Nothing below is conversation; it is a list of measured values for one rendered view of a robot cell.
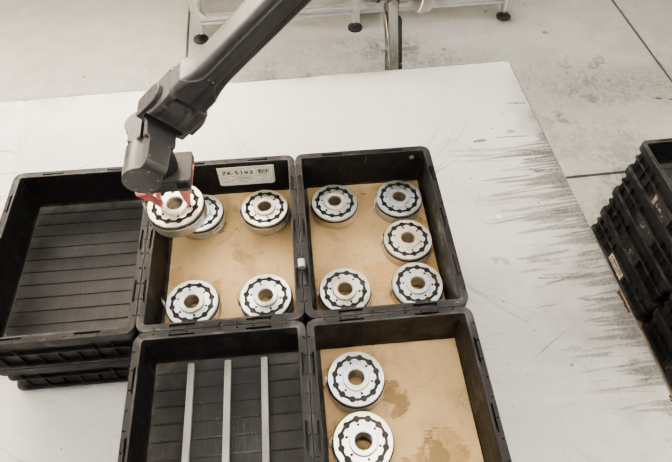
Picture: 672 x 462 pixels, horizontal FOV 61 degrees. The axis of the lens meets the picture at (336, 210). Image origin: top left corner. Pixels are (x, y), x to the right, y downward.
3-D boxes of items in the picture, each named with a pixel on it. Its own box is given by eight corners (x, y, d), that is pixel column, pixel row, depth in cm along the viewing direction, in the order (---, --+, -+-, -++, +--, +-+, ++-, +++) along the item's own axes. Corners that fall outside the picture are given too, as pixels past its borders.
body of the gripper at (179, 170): (192, 187, 94) (182, 157, 88) (130, 191, 94) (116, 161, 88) (195, 158, 98) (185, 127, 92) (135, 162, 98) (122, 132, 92)
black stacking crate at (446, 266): (298, 189, 134) (295, 156, 125) (421, 180, 136) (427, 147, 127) (308, 345, 110) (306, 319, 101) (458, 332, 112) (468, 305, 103)
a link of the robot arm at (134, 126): (161, 103, 87) (123, 106, 87) (158, 135, 83) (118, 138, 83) (172, 134, 93) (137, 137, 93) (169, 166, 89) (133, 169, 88)
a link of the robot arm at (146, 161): (208, 106, 88) (159, 78, 82) (206, 162, 81) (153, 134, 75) (163, 148, 94) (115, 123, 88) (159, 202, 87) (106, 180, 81)
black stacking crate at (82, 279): (38, 207, 131) (16, 175, 122) (168, 198, 132) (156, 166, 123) (-9, 373, 107) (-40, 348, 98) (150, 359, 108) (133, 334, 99)
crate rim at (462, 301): (295, 161, 126) (294, 154, 125) (427, 152, 128) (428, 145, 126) (305, 324, 102) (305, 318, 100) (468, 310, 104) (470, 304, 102)
